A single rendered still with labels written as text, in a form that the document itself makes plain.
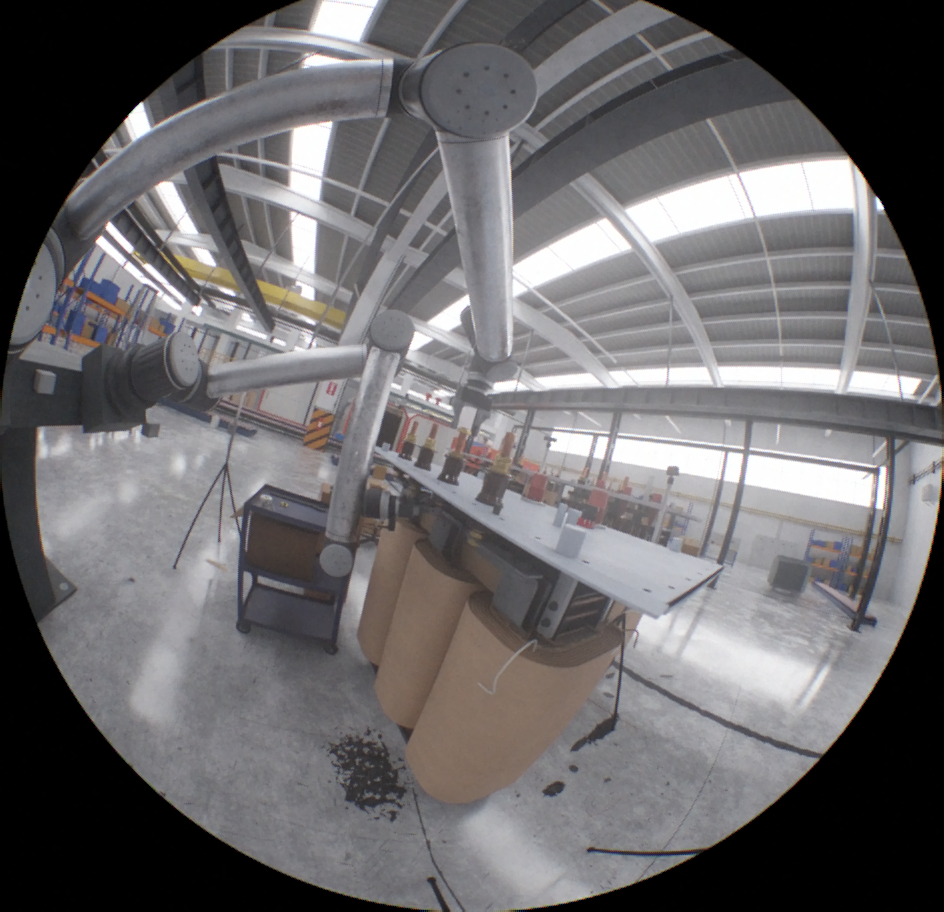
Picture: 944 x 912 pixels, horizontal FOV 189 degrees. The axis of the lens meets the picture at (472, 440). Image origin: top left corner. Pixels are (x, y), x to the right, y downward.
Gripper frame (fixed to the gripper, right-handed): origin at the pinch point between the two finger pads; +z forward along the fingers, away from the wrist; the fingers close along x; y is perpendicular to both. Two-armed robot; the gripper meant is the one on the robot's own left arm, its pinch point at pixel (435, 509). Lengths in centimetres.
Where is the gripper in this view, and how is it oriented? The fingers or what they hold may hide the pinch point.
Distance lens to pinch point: 104.5
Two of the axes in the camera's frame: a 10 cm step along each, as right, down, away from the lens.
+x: -1.9, 0.1, 9.8
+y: 1.0, -9.9, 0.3
